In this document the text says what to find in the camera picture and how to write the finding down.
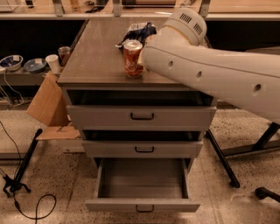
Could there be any blue bowl right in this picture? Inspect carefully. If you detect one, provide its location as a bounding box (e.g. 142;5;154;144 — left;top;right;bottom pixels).
24;58;46;74

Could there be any brown glass jar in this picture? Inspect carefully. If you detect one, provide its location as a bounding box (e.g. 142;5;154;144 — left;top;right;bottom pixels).
58;46;71;66

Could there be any black caster foot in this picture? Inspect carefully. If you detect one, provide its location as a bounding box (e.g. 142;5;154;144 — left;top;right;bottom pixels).
255;187;280;203

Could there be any black tripod stand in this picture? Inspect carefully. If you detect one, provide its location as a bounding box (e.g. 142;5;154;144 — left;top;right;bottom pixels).
0;129;43;198

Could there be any grey drawer cabinet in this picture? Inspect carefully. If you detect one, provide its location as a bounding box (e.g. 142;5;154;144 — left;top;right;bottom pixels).
57;17;227;165

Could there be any black table with legs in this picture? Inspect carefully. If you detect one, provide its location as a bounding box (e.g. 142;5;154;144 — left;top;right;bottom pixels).
206;122;280;188

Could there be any red soda can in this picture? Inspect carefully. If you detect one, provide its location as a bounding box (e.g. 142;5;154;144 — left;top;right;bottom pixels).
123;39;144;78

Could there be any blue chip bag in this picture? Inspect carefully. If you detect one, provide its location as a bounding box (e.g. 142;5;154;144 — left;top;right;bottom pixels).
115;22;157;48

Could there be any cardboard box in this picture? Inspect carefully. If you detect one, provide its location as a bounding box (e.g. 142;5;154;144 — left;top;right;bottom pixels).
27;72;80;140

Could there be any white paper cup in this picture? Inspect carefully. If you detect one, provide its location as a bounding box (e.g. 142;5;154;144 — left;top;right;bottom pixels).
45;54;60;74

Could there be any top grey drawer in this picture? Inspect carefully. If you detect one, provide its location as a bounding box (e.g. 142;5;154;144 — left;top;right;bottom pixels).
67;105;216;131

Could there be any middle grey drawer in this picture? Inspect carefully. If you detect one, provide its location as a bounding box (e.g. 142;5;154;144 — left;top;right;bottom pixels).
82;141;203;158

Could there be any grey low shelf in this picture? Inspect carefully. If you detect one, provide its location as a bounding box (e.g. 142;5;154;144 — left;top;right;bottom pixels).
0;68;51;87

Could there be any black floor cable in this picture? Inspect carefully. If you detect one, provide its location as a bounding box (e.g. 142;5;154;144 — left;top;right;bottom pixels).
0;121;58;224

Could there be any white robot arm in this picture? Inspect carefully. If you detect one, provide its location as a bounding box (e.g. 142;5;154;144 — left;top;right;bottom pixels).
141;8;280;124

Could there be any blue bowl left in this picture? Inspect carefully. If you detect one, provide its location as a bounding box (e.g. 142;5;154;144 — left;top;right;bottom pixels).
0;55;24;72

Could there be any grey drawer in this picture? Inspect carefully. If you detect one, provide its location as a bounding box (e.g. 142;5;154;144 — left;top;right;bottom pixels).
82;141;203;158
67;105;216;131
85;158;200;213

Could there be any blue bowl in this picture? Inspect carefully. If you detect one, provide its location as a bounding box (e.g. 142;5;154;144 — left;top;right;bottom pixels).
24;58;46;74
0;55;24;72

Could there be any bottom grey drawer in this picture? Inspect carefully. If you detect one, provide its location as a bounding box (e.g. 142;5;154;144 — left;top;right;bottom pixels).
85;158;200;213

